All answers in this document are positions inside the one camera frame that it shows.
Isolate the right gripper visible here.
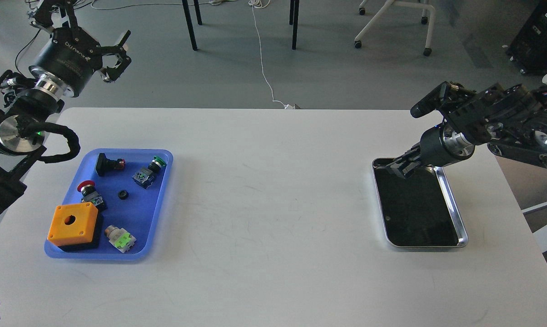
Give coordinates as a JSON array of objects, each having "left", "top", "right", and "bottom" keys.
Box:
[{"left": 384, "top": 125, "right": 475, "bottom": 178}]

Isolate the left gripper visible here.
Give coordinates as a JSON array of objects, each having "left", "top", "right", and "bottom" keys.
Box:
[{"left": 28, "top": 0, "right": 132, "bottom": 97}]

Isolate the small black gear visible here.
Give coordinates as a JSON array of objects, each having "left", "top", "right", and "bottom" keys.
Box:
[{"left": 117, "top": 190, "right": 129, "bottom": 199}]

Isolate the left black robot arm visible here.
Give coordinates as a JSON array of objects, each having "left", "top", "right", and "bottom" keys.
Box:
[{"left": 0, "top": 0, "right": 132, "bottom": 214}]

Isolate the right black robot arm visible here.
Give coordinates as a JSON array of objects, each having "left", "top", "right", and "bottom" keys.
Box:
[{"left": 385, "top": 81, "right": 547, "bottom": 178}]

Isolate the metal tray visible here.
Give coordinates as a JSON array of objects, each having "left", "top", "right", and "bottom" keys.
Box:
[{"left": 372, "top": 158, "right": 468, "bottom": 249}]

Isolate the black table leg left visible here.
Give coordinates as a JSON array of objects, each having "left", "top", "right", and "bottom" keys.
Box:
[{"left": 181, "top": 0, "right": 203, "bottom": 51}]

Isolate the black table leg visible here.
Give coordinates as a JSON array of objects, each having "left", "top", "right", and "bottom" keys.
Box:
[
  {"left": 288, "top": 0, "right": 300, "bottom": 50},
  {"left": 181, "top": 0, "right": 203, "bottom": 51}
]

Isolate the blue plastic tray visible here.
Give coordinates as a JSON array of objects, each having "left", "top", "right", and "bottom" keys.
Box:
[{"left": 44, "top": 148, "right": 173, "bottom": 261}]

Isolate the red emergency stop button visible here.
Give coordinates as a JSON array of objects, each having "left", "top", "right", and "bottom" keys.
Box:
[{"left": 77, "top": 180, "right": 108, "bottom": 212}]

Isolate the white chair base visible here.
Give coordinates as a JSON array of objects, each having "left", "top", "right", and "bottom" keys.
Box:
[{"left": 354, "top": 0, "right": 437, "bottom": 56}]

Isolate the black equipment case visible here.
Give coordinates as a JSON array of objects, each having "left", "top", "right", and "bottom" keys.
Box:
[{"left": 506, "top": 0, "right": 547, "bottom": 75}]

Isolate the black table leg right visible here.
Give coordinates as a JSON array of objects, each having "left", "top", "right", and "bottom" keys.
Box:
[{"left": 288, "top": 0, "right": 300, "bottom": 50}]

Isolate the green push button switch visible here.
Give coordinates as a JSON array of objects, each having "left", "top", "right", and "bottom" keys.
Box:
[{"left": 132, "top": 156, "right": 167, "bottom": 189}]

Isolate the orange button enclosure box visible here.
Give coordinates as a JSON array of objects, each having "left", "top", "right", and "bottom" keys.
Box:
[{"left": 46, "top": 202, "right": 99, "bottom": 247}]

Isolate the white floor cable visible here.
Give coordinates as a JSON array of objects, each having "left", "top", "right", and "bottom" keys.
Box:
[{"left": 249, "top": 0, "right": 298, "bottom": 109}]

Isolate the light green selector switch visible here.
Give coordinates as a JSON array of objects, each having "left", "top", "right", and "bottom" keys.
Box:
[{"left": 104, "top": 225, "right": 136, "bottom": 254}]

